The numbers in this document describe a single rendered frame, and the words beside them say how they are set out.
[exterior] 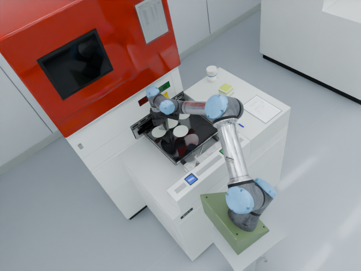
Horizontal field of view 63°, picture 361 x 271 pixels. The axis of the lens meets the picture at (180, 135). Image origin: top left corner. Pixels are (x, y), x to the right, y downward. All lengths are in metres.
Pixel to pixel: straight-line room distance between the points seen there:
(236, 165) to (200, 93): 0.86
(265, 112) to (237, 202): 0.76
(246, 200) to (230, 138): 0.27
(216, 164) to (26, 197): 2.22
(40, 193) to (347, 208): 2.77
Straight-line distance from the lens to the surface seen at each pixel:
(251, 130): 1.77
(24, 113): 3.37
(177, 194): 1.57
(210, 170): 1.62
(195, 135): 1.86
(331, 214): 2.64
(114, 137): 1.91
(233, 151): 1.30
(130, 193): 2.38
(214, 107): 1.33
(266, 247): 1.59
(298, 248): 2.48
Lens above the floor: 2.32
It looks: 49 degrees down
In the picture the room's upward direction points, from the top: 16 degrees counter-clockwise
